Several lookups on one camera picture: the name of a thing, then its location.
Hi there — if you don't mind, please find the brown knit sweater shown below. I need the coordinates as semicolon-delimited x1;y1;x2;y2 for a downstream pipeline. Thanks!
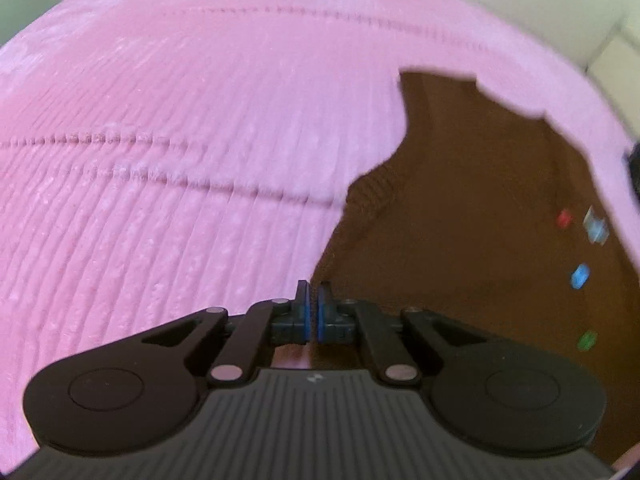
309;71;640;467

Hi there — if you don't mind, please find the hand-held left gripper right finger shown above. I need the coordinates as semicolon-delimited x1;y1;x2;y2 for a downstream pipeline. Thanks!
317;280;482;389

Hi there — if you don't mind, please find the pink ribbed blanket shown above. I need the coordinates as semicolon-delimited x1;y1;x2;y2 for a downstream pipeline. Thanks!
0;0;640;476

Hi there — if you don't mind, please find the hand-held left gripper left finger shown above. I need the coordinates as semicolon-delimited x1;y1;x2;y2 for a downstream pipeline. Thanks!
142;280;312;389

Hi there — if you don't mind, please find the white headboard with grey stripe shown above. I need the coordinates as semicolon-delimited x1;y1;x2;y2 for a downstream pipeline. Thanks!
584;14;640;142

